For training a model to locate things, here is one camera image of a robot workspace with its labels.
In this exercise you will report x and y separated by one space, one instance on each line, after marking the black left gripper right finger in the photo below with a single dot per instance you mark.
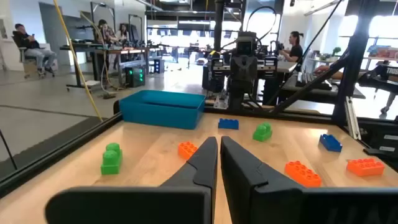
264 202

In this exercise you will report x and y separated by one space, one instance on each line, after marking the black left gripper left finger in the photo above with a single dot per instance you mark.
130 205

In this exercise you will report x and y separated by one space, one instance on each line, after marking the orange toy building block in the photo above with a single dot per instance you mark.
302 173
365 166
186 150

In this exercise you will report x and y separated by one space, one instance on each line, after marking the green toy building block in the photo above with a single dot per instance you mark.
262 132
111 158

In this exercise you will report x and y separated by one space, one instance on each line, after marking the blue toy building block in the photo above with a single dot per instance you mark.
228 124
330 142

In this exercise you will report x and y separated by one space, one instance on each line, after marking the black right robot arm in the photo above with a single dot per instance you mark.
237 99

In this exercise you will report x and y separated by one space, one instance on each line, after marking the black vertical pole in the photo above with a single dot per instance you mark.
219 25

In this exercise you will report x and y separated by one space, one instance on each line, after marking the person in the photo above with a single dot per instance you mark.
29 42
107 32
295 51
123 34

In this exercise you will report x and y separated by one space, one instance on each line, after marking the black keyboard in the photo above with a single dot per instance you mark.
311 81

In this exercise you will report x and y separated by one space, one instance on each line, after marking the person's hand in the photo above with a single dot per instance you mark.
323 69

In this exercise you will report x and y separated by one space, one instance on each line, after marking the blue plastic bin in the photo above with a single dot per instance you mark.
161 115

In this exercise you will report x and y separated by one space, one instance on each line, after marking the small green plant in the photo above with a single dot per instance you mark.
336 50

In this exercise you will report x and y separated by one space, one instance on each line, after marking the black desk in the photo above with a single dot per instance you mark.
342 91
77 46

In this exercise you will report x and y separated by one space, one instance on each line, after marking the computer tower with green lights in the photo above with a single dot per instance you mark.
134 77

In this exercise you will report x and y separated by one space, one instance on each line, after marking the silver aluminium bar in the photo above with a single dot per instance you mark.
353 118

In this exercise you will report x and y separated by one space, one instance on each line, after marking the wooden top desk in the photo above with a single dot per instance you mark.
124 51

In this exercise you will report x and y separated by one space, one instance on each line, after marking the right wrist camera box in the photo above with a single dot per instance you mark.
246 43

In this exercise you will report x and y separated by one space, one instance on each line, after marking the black aluminium table frame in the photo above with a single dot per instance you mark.
353 62

